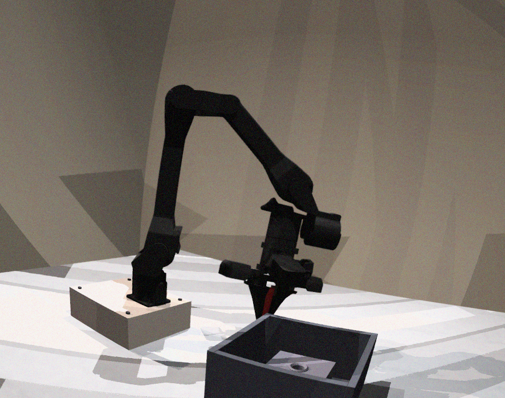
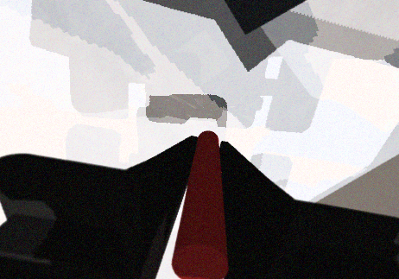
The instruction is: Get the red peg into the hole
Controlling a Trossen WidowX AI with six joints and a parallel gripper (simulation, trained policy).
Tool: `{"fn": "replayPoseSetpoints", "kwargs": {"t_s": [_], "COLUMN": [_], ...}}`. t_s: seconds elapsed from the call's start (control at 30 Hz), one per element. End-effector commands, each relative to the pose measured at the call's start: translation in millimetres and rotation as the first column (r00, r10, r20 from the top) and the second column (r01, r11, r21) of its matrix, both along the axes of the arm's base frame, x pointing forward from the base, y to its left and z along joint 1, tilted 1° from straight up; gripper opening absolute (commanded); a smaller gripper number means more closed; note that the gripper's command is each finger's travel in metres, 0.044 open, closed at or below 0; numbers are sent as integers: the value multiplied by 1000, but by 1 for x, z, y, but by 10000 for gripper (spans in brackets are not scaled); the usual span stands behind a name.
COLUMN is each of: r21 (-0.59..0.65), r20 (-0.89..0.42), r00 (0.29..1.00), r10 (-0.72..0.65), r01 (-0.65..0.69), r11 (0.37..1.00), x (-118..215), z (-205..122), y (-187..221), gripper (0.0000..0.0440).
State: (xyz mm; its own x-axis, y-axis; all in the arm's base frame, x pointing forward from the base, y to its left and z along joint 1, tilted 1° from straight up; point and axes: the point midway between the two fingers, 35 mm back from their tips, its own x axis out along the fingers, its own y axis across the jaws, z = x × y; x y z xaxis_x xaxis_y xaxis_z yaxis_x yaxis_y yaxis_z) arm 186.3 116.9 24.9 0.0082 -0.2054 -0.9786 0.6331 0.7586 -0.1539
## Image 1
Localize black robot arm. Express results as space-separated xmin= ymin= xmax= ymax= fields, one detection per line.
xmin=126 ymin=84 xmax=341 ymax=307

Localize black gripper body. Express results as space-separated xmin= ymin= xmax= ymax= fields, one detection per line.
xmin=218 ymin=236 xmax=323 ymax=293

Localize dark red peg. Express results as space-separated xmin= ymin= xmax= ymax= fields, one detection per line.
xmin=262 ymin=287 xmax=275 ymax=315

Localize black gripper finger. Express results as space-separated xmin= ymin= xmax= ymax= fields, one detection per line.
xmin=268 ymin=285 xmax=297 ymax=315
xmin=244 ymin=281 xmax=270 ymax=319

